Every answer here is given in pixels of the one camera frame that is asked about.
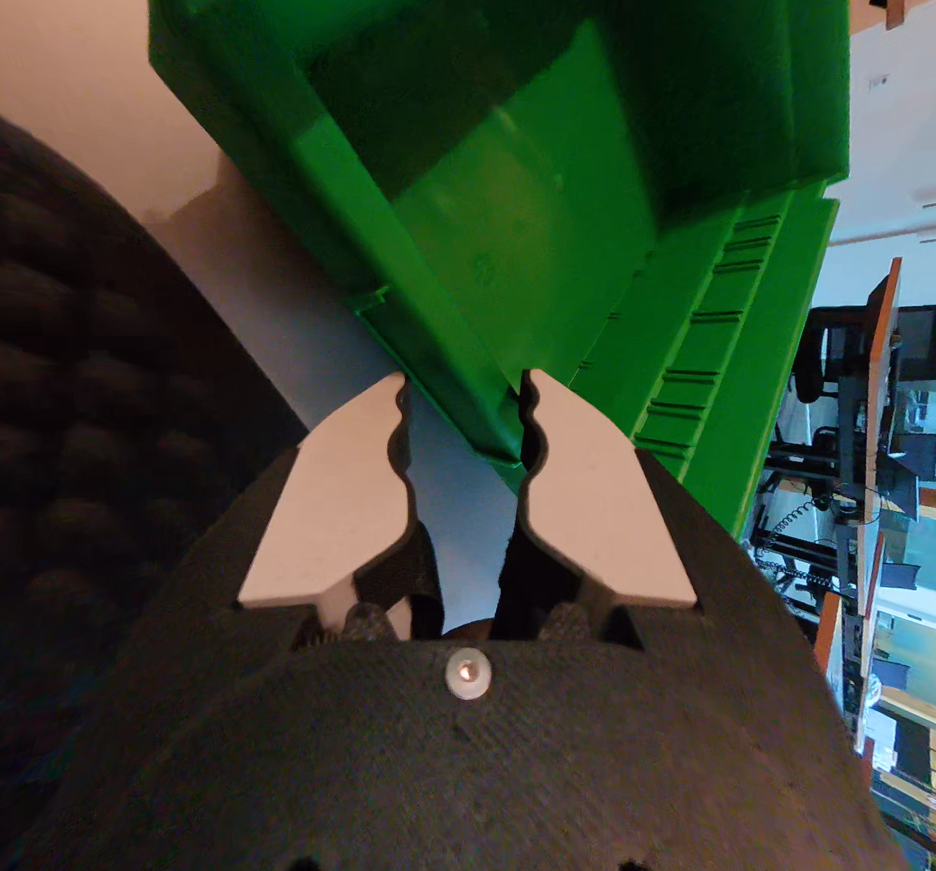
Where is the green plastic storage bin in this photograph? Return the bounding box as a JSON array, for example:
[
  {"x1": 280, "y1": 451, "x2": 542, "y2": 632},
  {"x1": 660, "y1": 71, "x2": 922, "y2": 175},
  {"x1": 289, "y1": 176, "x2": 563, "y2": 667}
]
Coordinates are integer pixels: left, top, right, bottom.
[{"x1": 146, "y1": 0, "x2": 853, "y2": 539}]

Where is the black coiled cable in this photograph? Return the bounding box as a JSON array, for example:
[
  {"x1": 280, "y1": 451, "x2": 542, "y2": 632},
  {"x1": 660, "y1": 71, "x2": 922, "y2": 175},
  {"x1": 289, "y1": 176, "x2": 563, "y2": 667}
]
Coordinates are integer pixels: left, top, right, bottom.
[{"x1": 755, "y1": 496, "x2": 836, "y2": 590}]

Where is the black office chair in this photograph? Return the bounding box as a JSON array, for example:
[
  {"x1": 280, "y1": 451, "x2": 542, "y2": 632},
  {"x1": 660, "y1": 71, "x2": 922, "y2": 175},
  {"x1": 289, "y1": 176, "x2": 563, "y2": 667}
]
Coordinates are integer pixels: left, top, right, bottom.
[{"x1": 793, "y1": 306, "x2": 873, "y2": 405}]

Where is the dark bumpy padding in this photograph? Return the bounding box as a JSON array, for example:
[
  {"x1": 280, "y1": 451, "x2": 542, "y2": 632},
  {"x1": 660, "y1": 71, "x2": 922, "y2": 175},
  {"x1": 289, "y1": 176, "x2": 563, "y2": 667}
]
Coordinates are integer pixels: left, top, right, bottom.
[{"x1": 0, "y1": 118, "x2": 308, "y2": 871}]

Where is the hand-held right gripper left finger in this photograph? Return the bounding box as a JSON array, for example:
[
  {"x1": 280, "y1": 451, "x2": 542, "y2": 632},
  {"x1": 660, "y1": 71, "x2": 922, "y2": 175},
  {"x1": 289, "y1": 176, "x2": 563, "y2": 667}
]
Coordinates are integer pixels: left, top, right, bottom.
[{"x1": 237, "y1": 372, "x2": 419, "y2": 631}]

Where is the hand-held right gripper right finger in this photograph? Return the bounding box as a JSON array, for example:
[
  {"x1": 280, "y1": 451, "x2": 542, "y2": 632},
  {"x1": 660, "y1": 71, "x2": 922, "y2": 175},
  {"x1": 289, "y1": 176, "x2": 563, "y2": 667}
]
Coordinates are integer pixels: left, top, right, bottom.
[{"x1": 515, "y1": 369, "x2": 697, "y2": 607}]

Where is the wooden desk with black legs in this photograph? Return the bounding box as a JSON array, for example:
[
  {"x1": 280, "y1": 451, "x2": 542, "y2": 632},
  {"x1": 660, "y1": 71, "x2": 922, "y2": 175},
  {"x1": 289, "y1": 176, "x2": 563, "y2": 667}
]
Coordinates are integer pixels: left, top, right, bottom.
[{"x1": 812, "y1": 257, "x2": 936, "y2": 762}]

